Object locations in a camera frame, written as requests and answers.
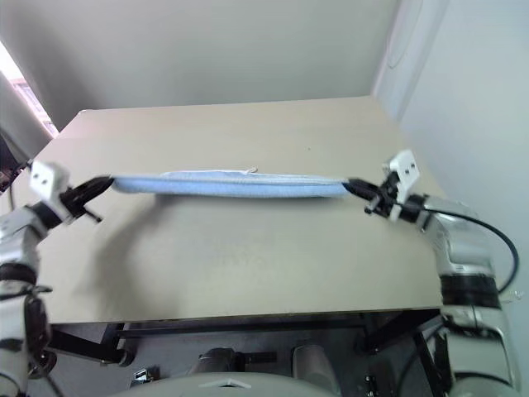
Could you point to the bright window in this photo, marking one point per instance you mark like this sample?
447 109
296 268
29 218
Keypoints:
25 89

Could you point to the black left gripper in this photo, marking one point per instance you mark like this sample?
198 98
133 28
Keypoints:
76 202

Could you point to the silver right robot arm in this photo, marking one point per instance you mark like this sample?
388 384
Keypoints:
458 233

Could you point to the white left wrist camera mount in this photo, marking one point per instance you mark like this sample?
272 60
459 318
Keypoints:
43 175

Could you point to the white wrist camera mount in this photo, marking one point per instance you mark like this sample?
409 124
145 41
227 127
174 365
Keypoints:
407 163
43 175

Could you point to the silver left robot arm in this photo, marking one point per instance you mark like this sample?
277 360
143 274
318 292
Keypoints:
16 233

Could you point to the black metal table frame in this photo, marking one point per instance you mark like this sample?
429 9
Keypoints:
248 328

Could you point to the light blue towel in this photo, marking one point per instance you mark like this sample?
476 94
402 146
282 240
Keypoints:
227 188

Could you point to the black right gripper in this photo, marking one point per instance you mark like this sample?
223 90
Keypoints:
384 200

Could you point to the grey robot torso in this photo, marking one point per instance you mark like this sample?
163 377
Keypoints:
186 388

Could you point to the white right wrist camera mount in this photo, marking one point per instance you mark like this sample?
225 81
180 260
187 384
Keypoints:
407 163

